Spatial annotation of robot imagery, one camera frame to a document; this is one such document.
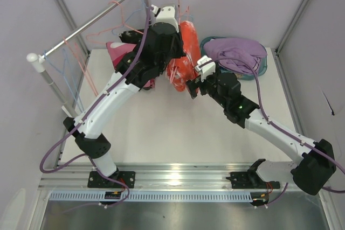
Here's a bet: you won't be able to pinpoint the orange trousers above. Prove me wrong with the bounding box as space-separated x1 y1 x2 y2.
166 21 201 92

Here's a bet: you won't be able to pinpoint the purple trousers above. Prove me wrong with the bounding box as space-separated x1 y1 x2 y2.
203 37 267 76

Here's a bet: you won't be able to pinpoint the pink hanger of orange trousers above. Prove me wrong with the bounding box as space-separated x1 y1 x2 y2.
64 38 98 96

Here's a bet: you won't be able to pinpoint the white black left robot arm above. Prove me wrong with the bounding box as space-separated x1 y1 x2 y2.
63 21 185 181

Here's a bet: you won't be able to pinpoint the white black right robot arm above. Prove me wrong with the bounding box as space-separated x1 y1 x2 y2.
187 73 336 196

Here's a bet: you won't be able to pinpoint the black white trousers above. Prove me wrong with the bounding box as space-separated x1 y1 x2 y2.
118 29 144 45

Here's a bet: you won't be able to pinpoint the pink patterned trousers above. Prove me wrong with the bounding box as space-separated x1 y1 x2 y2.
105 41 156 90

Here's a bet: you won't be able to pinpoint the empty light blue hanger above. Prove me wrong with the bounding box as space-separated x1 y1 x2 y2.
111 0 149 35

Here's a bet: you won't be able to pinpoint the pink hanger of black trousers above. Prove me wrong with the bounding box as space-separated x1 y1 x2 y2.
109 0 143 34

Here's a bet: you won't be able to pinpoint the teal plastic basin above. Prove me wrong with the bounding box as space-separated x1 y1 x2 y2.
199 36 268 82

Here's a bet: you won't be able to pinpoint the metal clothes rack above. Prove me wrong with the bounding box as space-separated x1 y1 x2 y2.
26 0 151 123

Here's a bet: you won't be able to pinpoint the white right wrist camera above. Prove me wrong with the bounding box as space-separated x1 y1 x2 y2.
194 55 216 76

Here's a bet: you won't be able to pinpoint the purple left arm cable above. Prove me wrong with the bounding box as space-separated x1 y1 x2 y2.
39 9 151 173

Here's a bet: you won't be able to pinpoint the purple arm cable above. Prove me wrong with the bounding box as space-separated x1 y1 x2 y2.
207 59 345 193
39 9 151 173

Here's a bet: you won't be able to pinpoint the aluminium mounting rail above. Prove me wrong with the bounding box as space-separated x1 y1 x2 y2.
39 162 297 191

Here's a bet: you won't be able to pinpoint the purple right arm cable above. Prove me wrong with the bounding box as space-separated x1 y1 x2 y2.
207 59 345 193

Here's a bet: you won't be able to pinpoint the white slotted cable duct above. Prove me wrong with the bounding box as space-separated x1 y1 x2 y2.
49 190 253 203

